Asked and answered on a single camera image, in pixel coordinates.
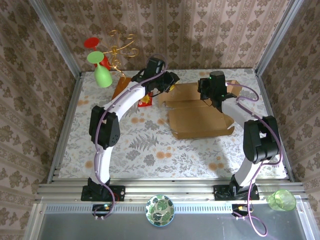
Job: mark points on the brown cardboard box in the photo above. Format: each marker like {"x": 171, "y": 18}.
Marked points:
{"x": 197, "y": 120}

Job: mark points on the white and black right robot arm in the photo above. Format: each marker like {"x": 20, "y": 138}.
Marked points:
{"x": 246, "y": 175}

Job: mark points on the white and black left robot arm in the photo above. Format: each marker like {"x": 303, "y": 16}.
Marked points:
{"x": 102, "y": 162}

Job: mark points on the red snack packet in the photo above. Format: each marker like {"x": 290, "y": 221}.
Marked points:
{"x": 146, "y": 101}

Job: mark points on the brown wooden board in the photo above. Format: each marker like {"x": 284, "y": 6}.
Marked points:
{"x": 121, "y": 86}

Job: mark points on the green plastic wine glass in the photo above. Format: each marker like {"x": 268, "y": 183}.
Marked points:
{"x": 102, "y": 76}

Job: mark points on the floral patterned table cover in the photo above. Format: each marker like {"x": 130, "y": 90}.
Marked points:
{"x": 150, "y": 155}

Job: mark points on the red plastic wine glass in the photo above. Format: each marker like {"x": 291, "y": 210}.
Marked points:
{"x": 91, "y": 42}

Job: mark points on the leaf pattern bowl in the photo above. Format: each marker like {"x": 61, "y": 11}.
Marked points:
{"x": 160, "y": 207}

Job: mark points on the black connector board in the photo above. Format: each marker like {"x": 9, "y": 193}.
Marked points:
{"x": 100, "y": 208}
{"x": 237, "y": 208}

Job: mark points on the clear green plastic cup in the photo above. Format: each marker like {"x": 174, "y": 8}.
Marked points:
{"x": 282, "y": 200}

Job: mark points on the aluminium side rail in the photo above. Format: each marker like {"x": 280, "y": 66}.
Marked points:
{"x": 66, "y": 125}
{"x": 263, "y": 87}

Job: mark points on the aluminium frame post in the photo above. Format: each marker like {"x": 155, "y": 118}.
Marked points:
{"x": 276, "y": 37}
{"x": 55, "y": 37}

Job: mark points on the aluminium front rail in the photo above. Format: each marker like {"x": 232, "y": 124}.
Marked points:
{"x": 170, "y": 190}

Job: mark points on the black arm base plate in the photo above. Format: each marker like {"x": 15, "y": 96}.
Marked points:
{"x": 120, "y": 192}
{"x": 255, "y": 192}

